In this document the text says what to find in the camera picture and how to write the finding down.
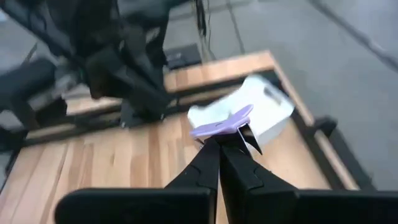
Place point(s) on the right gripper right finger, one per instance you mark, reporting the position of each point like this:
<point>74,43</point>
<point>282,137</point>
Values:
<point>264,205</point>

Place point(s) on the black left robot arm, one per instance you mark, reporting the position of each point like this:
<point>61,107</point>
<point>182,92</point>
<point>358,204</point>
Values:
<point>124,77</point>

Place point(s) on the black flat box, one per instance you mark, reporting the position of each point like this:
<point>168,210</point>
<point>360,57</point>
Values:
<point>183,57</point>

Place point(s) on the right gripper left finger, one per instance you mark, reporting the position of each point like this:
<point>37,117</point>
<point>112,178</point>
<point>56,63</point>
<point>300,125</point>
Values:
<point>192,199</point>

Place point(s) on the black aluminium table frame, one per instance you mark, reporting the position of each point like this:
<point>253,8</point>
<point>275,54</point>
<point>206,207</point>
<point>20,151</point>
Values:
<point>320,155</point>

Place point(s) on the pink toy airplane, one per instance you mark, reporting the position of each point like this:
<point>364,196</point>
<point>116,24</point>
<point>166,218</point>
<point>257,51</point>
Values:
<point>224,126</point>

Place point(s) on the white plastic bin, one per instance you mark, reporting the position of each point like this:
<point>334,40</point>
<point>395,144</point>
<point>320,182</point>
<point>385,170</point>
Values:
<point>267,112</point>

